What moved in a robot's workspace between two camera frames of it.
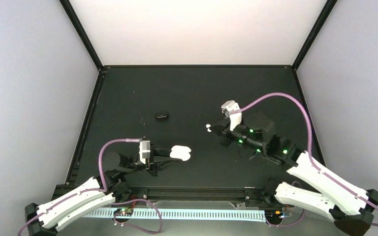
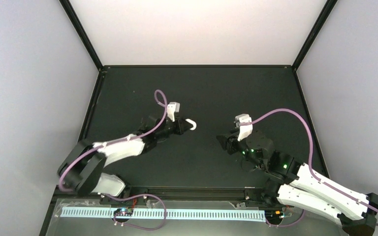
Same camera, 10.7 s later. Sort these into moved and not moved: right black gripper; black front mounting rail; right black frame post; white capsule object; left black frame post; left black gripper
Moved: left black gripper; right black gripper; white capsule object
Not moved: black front mounting rail; right black frame post; left black frame post
